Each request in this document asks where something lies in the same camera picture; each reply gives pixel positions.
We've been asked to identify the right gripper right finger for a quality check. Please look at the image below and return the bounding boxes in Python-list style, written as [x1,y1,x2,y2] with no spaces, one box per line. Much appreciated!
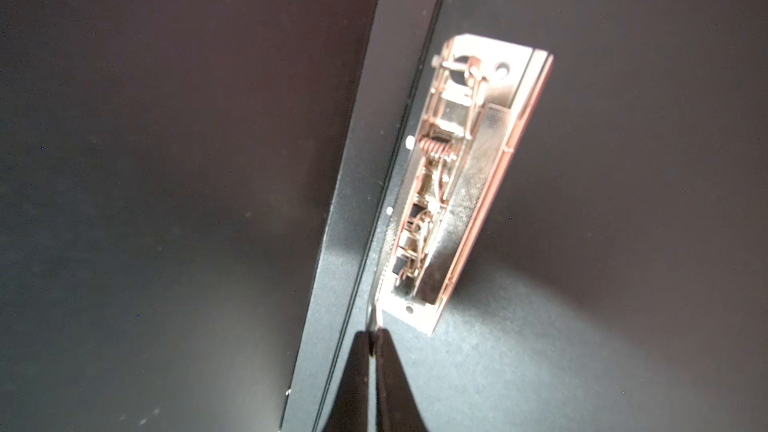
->
[373,328,428,432]

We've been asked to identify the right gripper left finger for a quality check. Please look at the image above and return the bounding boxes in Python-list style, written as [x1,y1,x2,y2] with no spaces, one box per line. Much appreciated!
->
[323,332,371,432]

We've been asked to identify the white folder black inside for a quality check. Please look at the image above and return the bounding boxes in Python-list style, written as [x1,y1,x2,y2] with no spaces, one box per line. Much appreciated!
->
[1,0,767,431]

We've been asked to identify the metal folder clip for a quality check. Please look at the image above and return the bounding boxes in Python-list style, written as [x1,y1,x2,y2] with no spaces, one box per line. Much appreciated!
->
[367,34,554,335]

